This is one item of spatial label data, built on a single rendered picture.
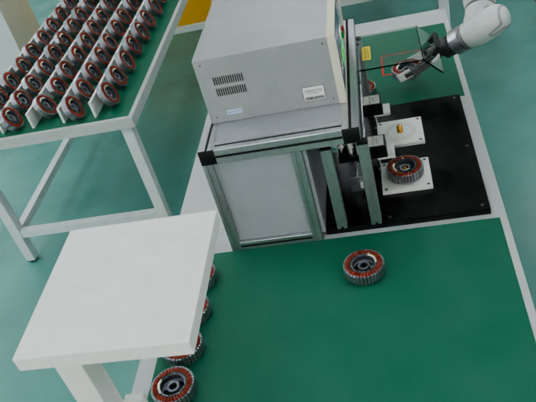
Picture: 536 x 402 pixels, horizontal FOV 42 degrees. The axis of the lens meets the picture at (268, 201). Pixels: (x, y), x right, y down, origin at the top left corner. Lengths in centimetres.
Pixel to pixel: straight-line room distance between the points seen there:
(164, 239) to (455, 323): 74
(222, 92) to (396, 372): 87
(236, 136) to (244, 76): 17
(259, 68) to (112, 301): 80
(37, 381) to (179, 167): 149
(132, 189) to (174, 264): 258
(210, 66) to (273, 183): 37
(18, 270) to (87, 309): 240
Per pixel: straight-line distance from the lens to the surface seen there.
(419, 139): 234
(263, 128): 193
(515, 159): 353
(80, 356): 136
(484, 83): 415
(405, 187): 214
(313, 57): 188
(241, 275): 203
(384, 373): 170
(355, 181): 216
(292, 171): 193
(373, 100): 232
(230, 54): 190
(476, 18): 247
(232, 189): 198
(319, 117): 191
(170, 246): 147
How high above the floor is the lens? 209
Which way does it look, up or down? 36 degrees down
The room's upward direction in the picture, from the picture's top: 17 degrees counter-clockwise
